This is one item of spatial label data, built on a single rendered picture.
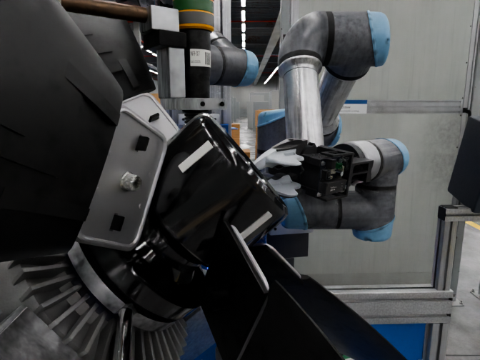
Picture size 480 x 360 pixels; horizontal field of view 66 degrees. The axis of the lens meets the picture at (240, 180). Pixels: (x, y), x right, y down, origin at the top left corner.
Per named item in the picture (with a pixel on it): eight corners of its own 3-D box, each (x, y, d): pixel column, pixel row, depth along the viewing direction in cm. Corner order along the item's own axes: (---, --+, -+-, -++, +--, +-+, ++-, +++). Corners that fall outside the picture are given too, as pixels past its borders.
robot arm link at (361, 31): (288, 123, 130) (325, -3, 79) (331, 122, 131) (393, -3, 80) (291, 153, 126) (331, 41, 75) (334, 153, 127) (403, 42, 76)
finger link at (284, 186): (271, 189, 48) (316, 177, 54) (242, 178, 53) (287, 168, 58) (269, 211, 49) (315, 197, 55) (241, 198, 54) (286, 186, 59)
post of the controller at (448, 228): (437, 291, 84) (446, 208, 81) (430, 284, 87) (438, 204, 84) (450, 291, 85) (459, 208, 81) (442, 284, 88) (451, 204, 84)
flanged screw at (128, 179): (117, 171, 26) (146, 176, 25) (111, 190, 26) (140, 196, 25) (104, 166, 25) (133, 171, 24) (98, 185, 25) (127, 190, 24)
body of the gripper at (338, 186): (330, 153, 52) (377, 147, 59) (286, 142, 58) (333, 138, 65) (323, 204, 54) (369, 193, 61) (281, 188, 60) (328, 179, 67)
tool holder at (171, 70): (164, 109, 35) (160, -2, 33) (136, 109, 40) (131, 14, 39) (240, 109, 40) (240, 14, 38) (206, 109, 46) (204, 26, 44)
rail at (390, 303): (56, 331, 82) (52, 298, 81) (63, 321, 86) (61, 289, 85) (450, 323, 86) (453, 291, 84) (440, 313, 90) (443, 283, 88)
